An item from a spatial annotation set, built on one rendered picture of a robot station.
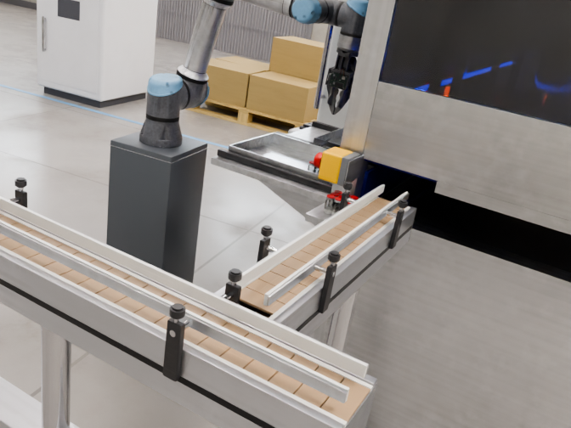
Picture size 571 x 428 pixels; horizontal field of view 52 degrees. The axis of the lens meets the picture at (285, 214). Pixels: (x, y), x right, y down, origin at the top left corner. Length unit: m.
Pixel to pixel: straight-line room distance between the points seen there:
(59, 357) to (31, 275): 0.19
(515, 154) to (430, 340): 0.53
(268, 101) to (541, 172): 4.34
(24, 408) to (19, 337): 1.16
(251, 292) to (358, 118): 0.66
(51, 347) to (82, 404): 1.06
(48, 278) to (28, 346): 1.46
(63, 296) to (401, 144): 0.87
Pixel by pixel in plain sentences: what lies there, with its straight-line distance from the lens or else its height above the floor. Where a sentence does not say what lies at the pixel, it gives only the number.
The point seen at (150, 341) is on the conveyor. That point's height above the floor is 0.92.
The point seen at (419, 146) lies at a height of 1.08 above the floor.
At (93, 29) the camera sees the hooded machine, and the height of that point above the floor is 0.69.
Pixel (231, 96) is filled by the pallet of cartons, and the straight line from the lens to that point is 5.73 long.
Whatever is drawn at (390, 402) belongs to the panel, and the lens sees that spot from 1.74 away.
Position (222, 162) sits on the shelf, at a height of 0.88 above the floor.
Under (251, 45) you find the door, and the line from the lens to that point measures 9.99.
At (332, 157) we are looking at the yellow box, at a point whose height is 1.02.
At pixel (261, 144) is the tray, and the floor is 0.89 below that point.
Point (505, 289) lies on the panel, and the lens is 1.49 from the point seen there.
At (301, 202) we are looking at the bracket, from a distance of 1.72.
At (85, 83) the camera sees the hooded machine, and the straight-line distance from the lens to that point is 5.70.
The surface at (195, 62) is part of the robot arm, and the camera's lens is 2.15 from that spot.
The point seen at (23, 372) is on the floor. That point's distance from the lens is 2.31.
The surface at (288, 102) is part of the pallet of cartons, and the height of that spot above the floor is 0.31.
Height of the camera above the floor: 1.42
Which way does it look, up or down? 22 degrees down
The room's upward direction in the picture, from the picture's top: 10 degrees clockwise
